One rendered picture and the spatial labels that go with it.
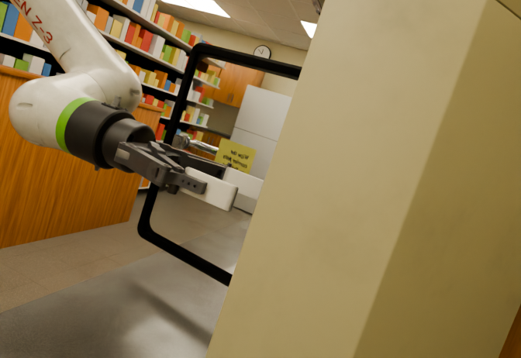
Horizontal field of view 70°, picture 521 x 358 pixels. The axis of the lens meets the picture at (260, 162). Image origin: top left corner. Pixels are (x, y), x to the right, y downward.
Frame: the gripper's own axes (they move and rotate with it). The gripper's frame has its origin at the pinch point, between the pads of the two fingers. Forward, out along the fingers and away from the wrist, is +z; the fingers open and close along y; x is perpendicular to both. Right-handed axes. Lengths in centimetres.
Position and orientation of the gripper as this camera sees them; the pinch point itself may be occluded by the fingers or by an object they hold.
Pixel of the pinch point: (239, 191)
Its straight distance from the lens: 49.1
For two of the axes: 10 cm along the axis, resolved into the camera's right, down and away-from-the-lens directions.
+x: -3.2, 9.4, 1.0
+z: 8.9, 3.4, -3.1
